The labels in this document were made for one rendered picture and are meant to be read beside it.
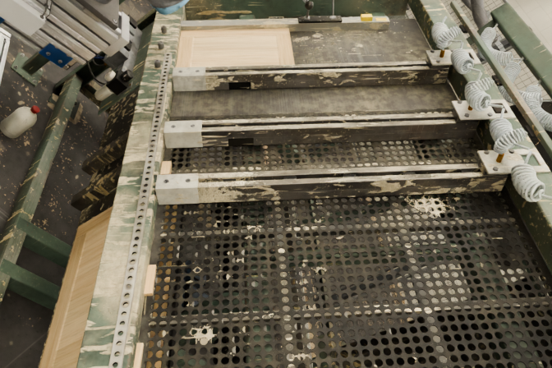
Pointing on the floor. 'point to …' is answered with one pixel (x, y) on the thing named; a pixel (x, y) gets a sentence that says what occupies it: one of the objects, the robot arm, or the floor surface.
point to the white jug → (19, 121)
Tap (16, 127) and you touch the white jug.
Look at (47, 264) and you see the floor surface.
